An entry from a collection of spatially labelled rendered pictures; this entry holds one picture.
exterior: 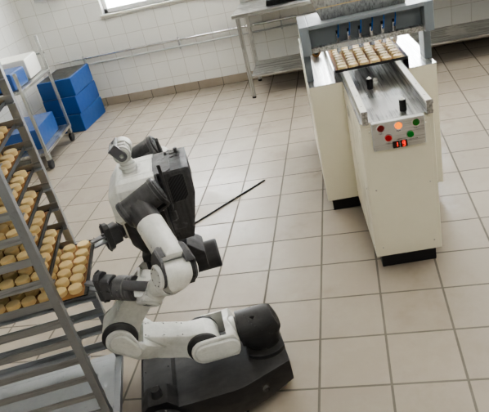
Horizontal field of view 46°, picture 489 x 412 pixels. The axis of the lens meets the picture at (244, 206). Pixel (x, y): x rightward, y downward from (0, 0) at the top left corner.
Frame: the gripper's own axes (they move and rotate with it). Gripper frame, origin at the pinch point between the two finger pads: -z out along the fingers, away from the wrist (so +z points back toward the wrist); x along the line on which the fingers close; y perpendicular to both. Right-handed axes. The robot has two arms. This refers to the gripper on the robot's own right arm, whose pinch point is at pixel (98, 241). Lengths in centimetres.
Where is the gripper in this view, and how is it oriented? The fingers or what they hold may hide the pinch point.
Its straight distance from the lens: 241.7
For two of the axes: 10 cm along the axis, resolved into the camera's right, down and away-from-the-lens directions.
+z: 7.5, -4.5, 4.9
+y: 6.3, 2.4, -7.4
